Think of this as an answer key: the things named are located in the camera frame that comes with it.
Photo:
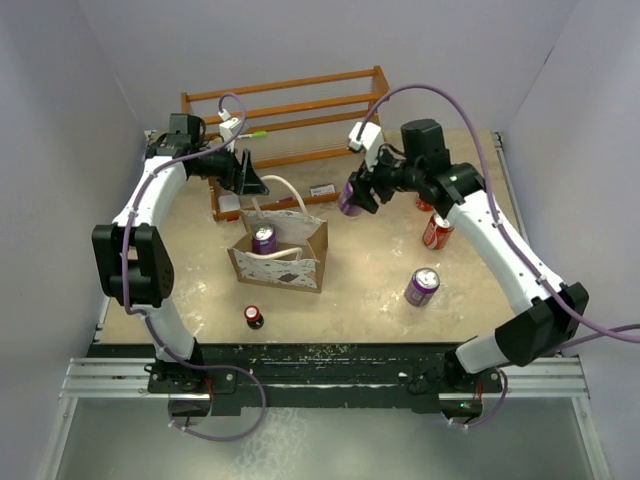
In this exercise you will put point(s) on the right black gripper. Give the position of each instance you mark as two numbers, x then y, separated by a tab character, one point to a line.
362	190

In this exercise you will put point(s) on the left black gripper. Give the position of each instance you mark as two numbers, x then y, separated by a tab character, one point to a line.
241	179

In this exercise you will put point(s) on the purple can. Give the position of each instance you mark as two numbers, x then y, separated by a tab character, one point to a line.
423	285
264	239
345	204

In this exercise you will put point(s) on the canvas tote bag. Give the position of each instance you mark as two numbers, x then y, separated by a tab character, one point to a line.
300	260

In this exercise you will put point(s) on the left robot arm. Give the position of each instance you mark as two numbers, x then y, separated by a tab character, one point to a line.
133	262

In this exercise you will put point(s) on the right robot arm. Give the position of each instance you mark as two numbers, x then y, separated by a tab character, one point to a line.
539	298

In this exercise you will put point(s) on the white box under rack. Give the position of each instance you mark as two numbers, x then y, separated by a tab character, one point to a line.
229	203

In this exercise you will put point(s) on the red cola can back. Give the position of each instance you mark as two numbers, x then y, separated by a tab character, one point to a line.
423	205

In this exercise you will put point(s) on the red cola can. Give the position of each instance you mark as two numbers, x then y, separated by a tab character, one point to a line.
423	205
437	232

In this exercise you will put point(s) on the orange wooden rack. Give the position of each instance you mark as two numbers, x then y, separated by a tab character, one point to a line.
307	119

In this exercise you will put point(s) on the red cola can front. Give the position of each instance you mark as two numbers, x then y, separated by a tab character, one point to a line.
437	232

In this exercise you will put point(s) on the small red-capped dark bottle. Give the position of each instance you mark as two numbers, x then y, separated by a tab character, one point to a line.
253	317

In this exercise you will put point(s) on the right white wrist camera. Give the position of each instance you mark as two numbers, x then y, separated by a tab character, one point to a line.
367	137

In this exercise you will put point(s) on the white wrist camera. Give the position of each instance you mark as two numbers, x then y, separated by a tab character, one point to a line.
367	137
229	130

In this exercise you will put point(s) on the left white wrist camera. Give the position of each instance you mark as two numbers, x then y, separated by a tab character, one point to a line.
229	130

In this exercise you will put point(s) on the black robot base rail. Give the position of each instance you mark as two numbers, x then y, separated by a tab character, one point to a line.
313	375

